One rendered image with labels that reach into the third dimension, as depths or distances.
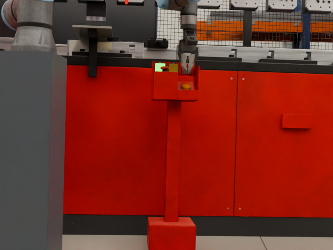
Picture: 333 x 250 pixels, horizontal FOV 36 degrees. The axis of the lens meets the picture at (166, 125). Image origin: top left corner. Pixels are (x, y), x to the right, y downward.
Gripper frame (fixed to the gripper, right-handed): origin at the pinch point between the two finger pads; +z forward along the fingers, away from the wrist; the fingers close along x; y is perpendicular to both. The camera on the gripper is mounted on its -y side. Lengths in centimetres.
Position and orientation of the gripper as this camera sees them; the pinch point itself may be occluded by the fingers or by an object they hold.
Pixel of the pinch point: (187, 71)
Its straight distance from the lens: 226.5
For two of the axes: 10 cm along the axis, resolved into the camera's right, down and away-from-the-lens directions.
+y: -0.8, -0.9, 9.9
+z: -0.3, 10.0, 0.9
